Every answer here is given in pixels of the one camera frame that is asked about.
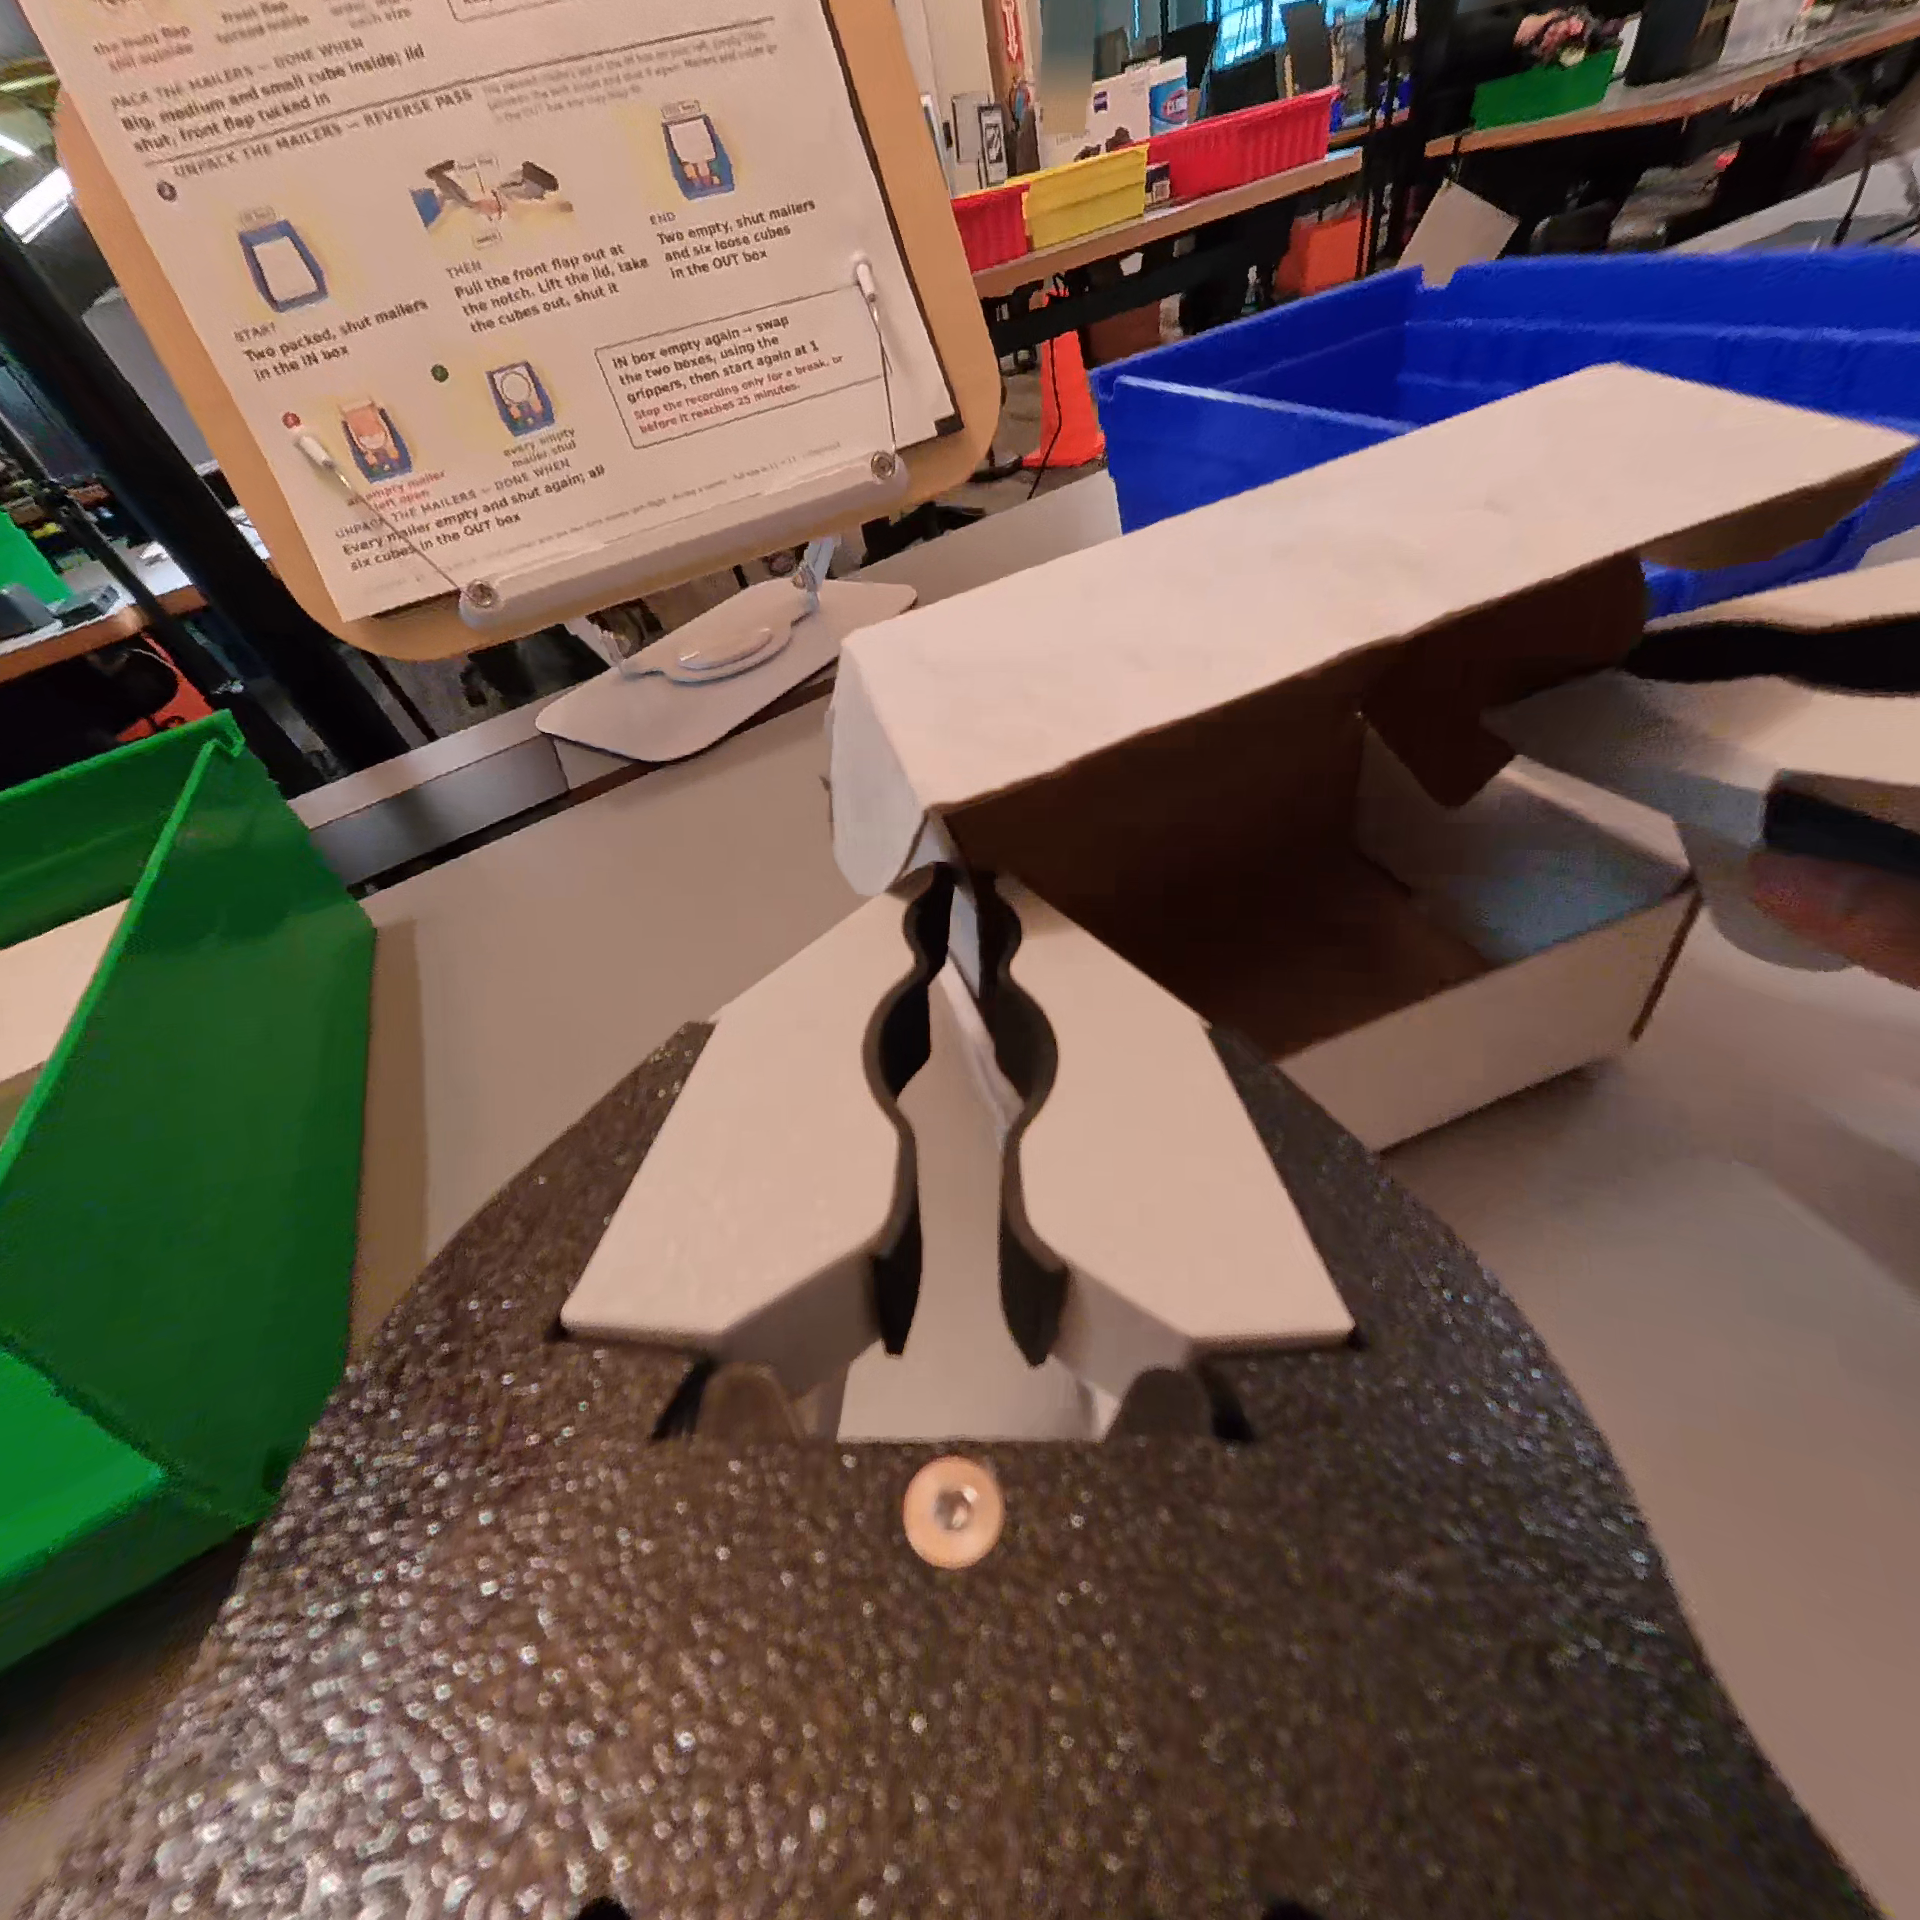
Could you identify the white tilted card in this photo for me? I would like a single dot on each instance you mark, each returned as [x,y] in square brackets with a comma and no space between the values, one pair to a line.
[1463,232]

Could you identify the yellow storage bin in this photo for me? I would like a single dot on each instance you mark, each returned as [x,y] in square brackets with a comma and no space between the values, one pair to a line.
[1086,195]

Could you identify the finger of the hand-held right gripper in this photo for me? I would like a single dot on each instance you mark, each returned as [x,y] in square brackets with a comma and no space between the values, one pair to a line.
[1799,616]
[1680,733]

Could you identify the red storage bin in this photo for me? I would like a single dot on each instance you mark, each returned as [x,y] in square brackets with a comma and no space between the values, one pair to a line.
[1247,141]
[990,230]

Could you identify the green plastic bin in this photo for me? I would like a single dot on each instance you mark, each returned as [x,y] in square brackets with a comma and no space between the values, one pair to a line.
[181,1124]

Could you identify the printed instruction sheet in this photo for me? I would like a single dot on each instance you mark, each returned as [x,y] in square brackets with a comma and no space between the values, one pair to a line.
[525,226]

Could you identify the printed white carton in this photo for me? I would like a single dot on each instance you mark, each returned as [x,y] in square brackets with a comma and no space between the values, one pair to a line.
[1173,99]

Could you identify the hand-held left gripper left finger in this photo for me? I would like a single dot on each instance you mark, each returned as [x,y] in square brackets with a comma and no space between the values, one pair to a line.
[733,1201]

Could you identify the orange traffic cone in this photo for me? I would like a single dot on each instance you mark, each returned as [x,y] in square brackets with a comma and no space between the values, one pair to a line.
[1068,412]

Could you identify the green storage bin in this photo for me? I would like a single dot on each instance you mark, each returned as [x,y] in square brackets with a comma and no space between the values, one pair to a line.
[1546,87]

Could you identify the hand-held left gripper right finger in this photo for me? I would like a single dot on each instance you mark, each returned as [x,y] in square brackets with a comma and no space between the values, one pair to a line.
[1184,1201]

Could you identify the white cardboard mailer box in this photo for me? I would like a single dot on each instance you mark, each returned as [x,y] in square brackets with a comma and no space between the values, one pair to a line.
[1276,599]

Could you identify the blue plastic bin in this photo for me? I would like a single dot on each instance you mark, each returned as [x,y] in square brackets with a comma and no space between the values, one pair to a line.
[1276,403]

